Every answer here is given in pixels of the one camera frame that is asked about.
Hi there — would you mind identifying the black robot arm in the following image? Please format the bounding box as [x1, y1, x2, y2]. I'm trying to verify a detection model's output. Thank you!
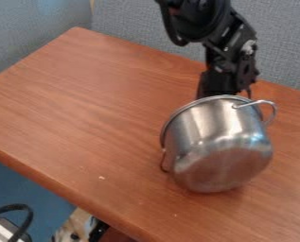
[154, 0, 260, 98]

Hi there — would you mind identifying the white box below table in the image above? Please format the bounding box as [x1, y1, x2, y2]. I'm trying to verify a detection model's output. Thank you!
[0, 217, 32, 242]

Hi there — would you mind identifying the black cable loop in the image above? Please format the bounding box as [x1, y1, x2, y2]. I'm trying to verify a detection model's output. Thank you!
[0, 203, 35, 242]

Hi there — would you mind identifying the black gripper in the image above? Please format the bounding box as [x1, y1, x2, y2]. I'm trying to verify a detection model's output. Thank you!
[195, 70, 239, 99]

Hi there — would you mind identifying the metal pot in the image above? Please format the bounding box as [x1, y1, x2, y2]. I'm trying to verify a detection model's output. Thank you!
[159, 95, 277, 193]

